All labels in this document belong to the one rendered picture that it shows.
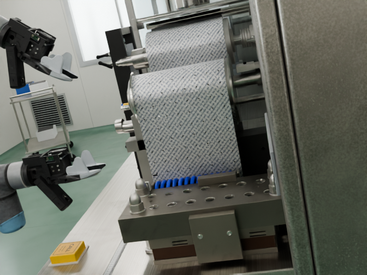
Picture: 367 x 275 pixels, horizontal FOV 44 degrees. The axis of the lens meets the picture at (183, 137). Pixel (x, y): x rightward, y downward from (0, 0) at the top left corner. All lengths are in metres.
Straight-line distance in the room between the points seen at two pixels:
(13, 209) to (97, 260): 0.31
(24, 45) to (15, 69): 0.07
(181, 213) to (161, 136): 0.24
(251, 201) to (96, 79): 6.23
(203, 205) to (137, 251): 0.25
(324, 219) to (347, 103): 0.07
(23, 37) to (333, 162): 1.07
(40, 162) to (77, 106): 6.08
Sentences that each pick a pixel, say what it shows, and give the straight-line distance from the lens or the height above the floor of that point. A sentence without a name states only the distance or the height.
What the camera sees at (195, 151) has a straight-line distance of 1.16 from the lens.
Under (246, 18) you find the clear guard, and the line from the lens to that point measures 2.13.
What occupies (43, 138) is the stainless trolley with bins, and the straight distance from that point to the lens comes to 6.19.
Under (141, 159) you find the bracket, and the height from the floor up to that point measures 1.08.
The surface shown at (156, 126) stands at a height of 1.18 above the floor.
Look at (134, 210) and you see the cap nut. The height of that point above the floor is 1.04.
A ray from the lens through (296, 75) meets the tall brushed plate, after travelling 0.26.
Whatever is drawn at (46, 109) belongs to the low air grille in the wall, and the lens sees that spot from 7.51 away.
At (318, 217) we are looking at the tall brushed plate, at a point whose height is 1.30.
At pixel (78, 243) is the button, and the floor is 0.92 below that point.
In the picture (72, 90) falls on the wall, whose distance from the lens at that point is 7.28.
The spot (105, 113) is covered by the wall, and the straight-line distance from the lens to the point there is 7.19.
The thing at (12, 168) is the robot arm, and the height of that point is 1.14.
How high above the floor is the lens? 1.43
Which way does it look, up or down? 15 degrees down
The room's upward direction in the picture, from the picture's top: 12 degrees counter-clockwise
